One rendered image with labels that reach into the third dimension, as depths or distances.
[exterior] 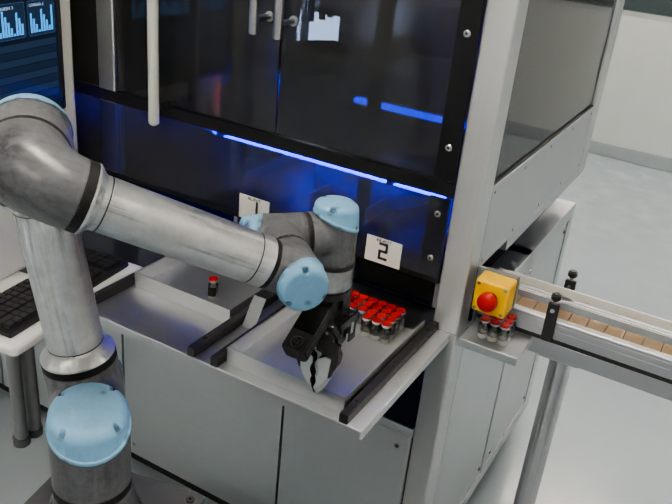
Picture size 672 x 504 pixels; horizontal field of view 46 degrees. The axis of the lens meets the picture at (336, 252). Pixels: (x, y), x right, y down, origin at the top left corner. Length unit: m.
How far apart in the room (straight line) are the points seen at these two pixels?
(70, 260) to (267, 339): 0.54
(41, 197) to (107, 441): 0.37
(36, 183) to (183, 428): 1.43
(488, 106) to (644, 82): 4.68
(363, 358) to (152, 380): 0.90
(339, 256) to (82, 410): 0.45
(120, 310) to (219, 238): 0.68
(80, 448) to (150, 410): 1.22
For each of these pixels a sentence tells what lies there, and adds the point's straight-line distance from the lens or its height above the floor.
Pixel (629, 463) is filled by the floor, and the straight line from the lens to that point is 2.99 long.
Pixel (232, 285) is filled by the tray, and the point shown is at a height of 0.88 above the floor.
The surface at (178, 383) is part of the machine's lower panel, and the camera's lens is 2.26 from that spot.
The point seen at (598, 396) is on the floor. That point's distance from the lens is 3.28.
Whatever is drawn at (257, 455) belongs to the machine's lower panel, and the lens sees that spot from 2.20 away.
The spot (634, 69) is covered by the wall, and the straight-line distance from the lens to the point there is 6.16.
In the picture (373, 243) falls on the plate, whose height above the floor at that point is 1.03.
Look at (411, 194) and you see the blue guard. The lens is 1.62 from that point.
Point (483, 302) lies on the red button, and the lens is 1.60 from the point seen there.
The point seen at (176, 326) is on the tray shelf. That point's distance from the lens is 1.65.
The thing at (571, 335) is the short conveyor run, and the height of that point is 0.91.
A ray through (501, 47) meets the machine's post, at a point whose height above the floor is 1.49.
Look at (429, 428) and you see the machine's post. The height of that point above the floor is 0.62.
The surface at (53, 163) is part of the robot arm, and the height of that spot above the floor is 1.40.
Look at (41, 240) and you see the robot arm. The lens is 1.18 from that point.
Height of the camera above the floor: 1.74
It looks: 26 degrees down
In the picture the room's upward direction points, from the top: 6 degrees clockwise
